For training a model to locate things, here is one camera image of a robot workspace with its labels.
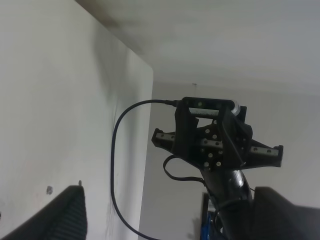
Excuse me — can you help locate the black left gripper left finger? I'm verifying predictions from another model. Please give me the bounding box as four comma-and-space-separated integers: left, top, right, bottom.
3, 185, 88, 240

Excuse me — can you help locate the black right camera cable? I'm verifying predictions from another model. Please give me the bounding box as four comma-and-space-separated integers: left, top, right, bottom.
110, 99, 179, 240

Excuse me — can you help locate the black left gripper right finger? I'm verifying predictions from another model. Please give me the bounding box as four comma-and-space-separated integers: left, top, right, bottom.
227, 187, 320, 240

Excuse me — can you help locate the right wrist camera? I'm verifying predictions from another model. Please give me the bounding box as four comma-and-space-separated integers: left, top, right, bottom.
181, 97, 241, 119

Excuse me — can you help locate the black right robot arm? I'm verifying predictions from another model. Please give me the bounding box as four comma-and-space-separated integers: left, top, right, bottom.
151, 115, 283, 240

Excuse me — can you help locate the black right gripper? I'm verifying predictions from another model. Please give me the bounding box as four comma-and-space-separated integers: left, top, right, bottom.
151, 116, 284, 171

